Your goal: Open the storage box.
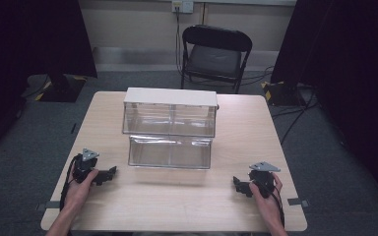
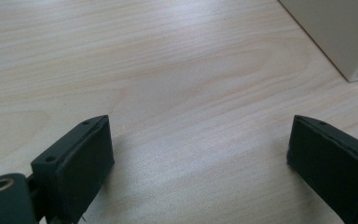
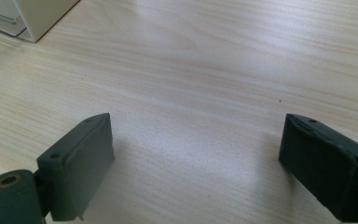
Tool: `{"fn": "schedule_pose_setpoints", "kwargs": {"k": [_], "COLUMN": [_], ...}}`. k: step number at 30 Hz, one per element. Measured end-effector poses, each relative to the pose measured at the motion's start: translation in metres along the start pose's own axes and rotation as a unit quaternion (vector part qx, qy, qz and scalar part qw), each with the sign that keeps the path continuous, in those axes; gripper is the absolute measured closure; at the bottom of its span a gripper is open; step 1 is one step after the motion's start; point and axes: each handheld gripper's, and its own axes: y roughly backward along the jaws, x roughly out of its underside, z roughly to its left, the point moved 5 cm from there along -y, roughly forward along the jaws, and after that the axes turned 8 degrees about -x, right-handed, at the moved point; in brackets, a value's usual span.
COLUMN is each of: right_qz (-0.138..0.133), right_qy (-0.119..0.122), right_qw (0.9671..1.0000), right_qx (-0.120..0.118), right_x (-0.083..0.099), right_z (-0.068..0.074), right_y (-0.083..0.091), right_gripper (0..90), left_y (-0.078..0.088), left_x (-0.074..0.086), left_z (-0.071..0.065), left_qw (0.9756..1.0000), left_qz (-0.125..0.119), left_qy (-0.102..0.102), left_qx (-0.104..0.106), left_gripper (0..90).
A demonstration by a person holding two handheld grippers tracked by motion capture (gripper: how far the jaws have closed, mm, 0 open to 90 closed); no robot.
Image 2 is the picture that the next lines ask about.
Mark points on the beige box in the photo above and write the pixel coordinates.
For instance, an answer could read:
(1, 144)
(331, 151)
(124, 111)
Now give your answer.
(335, 28)

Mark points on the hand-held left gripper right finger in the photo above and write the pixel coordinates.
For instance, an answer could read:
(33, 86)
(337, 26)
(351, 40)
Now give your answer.
(332, 165)

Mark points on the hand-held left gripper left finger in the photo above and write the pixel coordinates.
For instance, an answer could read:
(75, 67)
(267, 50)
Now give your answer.
(74, 168)

